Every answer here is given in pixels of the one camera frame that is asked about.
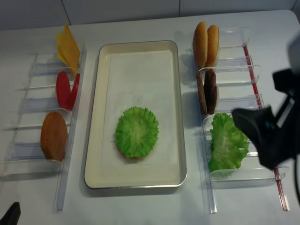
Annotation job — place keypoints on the red tomato slice front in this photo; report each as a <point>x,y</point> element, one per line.
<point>74,91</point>

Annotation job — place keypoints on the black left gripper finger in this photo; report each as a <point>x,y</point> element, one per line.
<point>12,215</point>

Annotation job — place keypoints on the red tomato slice rear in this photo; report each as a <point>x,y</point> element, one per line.
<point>63,89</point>

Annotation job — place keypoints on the bun top left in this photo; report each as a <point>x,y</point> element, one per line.
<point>200,44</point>

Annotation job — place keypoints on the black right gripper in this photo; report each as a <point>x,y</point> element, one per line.
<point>276,137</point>

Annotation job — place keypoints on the green lettuce leaf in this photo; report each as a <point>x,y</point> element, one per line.
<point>137,132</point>
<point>229,146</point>

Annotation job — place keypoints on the bun top right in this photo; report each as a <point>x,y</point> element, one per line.
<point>213,45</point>

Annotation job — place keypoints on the clear right acrylic rack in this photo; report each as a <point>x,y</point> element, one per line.
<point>227,78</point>

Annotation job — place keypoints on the yellow cheese slices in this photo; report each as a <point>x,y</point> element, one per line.
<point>67,50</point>

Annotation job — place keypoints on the green lettuce leaf in rack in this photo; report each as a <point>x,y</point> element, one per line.
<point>229,146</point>

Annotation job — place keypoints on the brown meat patty left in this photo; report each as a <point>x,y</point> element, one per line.
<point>201,94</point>

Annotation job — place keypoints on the red tomato slice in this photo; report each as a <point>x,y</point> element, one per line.
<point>74,91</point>
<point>63,89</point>

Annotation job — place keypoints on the clear acrylic rack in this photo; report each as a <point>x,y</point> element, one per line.
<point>227,78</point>
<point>23,156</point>

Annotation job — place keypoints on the cream metal tray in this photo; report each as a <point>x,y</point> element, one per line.
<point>146,75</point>

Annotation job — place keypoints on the clear left acrylic rack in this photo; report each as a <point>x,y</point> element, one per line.
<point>23,156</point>

